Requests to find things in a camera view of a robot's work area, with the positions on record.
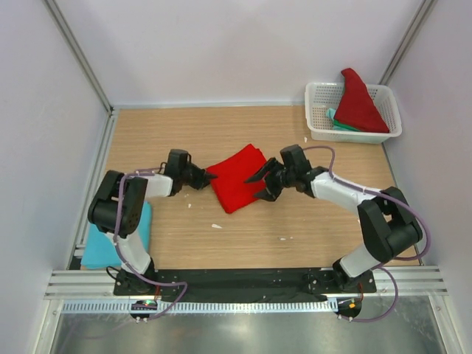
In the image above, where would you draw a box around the dark red t shirt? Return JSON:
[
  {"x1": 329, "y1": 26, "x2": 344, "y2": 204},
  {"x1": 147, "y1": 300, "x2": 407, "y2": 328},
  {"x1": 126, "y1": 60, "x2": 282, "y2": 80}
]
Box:
[{"x1": 335, "y1": 68, "x2": 389, "y2": 133}]

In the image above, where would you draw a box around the aluminium corner post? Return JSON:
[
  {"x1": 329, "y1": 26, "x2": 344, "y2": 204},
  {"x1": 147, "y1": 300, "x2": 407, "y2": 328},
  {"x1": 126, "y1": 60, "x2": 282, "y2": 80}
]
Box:
[
  {"x1": 378, "y1": 0, "x2": 438, "y2": 86},
  {"x1": 43, "y1": 0, "x2": 114, "y2": 116}
]

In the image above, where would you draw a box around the mint t shirt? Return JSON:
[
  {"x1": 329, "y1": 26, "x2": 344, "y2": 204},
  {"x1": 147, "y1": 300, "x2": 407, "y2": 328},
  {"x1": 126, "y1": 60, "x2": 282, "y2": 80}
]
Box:
[{"x1": 326, "y1": 108, "x2": 336, "y2": 123}]

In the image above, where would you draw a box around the left aluminium corner post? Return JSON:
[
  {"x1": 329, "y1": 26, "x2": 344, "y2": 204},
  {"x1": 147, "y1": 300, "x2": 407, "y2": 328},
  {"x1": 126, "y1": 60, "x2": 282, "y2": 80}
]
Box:
[{"x1": 43, "y1": 0, "x2": 114, "y2": 116}]

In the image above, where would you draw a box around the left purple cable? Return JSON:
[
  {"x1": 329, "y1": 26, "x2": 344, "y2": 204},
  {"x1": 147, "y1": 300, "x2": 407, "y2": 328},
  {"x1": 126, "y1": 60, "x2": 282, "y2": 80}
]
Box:
[{"x1": 113, "y1": 167, "x2": 189, "y2": 325}]

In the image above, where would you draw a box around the bright red t shirt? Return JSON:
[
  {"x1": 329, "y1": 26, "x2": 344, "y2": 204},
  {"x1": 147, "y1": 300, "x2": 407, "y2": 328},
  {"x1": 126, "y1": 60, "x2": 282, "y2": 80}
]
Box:
[{"x1": 206, "y1": 144, "x2": 267, "y2": 214}]

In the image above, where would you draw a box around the folded light blue t shirt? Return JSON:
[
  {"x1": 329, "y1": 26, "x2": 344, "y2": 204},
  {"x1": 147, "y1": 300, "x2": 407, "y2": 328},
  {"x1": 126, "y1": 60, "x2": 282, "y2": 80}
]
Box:
[{"x1": 81, "y1": 201, "x2": 152, "y2": 269}]

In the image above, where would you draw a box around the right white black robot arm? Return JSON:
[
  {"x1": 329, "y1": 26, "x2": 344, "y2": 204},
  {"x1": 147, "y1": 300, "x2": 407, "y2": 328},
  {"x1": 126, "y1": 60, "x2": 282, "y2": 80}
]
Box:
[{"x1": 246, "y1": 145, "x2": 429, "y2": 292}]

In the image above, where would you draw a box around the white slotted cable duct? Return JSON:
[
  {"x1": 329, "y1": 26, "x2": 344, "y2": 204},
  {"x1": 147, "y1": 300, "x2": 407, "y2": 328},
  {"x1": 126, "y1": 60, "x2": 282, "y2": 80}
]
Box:
[{"x1": 61, "y1": 299, "x2": 338, "y2": 315}]

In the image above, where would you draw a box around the white plastic basket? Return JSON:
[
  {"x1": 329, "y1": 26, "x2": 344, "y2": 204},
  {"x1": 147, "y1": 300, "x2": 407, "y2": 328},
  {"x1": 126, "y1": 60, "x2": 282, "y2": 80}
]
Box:
[{"x1": 305, "y1": 82, "x2": 403, "y2": 145}]

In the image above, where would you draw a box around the aluminium front rail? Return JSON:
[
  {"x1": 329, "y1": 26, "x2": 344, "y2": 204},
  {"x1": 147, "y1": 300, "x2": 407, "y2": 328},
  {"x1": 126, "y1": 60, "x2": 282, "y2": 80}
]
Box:
[{"x1": 44, "y1": 265, "x2": 448, "y2": 300}]

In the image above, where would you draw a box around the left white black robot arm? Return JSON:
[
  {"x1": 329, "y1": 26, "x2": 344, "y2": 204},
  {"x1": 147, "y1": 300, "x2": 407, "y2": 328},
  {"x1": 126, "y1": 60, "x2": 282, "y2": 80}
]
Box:
[{"x1": 87, "y1": 149, "x2": 217, "y2": 295}]

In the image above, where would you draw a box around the right aluminium corner post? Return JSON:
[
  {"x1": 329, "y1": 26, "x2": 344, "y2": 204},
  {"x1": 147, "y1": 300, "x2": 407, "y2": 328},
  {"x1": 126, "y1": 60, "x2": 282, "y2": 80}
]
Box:
[{"x1": 378, "y1": 0, "x2": 438, "y2": 86}]

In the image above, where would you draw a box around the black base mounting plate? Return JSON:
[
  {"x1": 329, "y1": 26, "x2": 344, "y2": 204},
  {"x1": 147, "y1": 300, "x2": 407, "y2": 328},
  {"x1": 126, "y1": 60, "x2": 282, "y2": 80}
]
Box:
[{"x1": 112, "y1": 268, "x2": 377, "y2": 304}]

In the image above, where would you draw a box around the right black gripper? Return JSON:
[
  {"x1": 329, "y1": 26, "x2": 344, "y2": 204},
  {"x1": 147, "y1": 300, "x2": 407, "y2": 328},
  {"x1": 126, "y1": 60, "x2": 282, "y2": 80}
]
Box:
[{"x1": 245, "y1": 157, "x2": 296, "y2": 202}]

